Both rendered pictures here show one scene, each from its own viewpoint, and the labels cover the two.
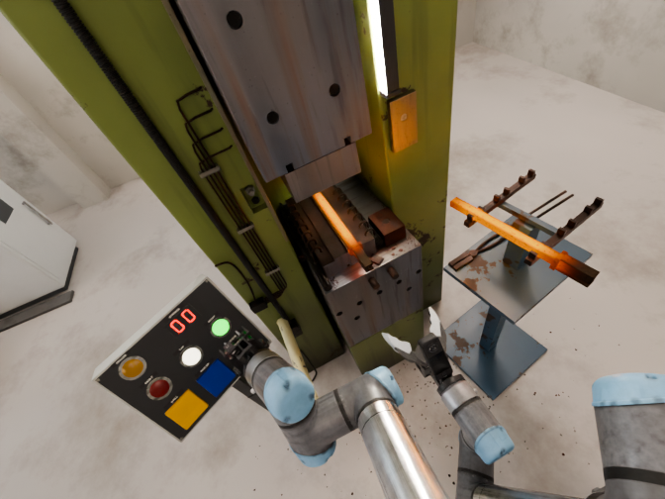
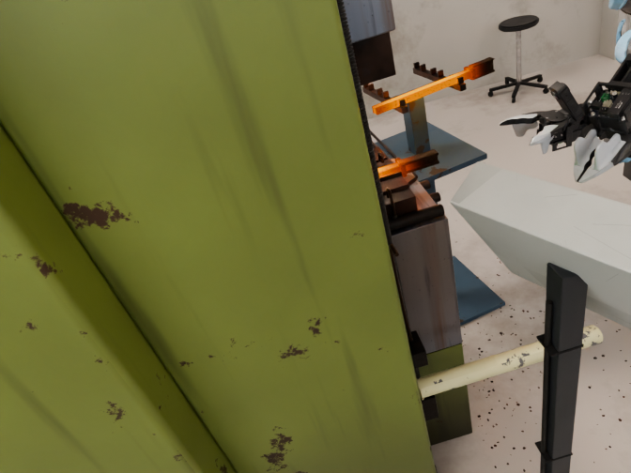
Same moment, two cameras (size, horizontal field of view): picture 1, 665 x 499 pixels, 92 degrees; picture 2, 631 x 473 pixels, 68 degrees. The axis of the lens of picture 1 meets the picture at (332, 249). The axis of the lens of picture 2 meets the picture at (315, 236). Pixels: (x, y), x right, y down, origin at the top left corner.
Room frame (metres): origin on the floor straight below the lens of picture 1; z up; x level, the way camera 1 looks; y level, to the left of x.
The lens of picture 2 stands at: (0.77, 1.00, 1.57)
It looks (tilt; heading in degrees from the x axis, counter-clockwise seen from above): 34 degrees down; 280
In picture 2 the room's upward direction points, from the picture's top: 18 degrees counter-clockwise
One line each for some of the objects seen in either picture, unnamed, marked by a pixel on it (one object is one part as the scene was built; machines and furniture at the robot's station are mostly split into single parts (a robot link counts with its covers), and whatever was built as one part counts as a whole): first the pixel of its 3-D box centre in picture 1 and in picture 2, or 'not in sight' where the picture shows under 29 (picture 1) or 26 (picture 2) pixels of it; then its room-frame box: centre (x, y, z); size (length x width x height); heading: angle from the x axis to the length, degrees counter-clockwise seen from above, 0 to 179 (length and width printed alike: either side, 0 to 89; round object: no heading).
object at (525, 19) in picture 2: not in sight; (517, 56); (-0.52, -2.79, 0.27); 0.46 x 0.44 x 0.55; 7
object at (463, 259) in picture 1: (513, 228); (381, 147); (0.71, -0.69, 0.77); 0.60 x 0.04 x 0.01; 104
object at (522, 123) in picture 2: (433, 325); (518, 127); (0.36, -0.19, 0.97); 0.09 x 0.03 x 0.06; 154
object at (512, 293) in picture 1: (514, 262); (420, 152); (0.58, -0.61, 0.75); 0.40 x 0.30 x 0.02; 109
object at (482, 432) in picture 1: (482, 430); not in sight; (0.11, -0.17, 0.97); 0.11 x 0.08 x 0.09; 10
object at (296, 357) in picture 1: (299, 364); (507, 360); (0.55, 0.28, 0.62); 0.44 x 0.05 x 0.05; 10
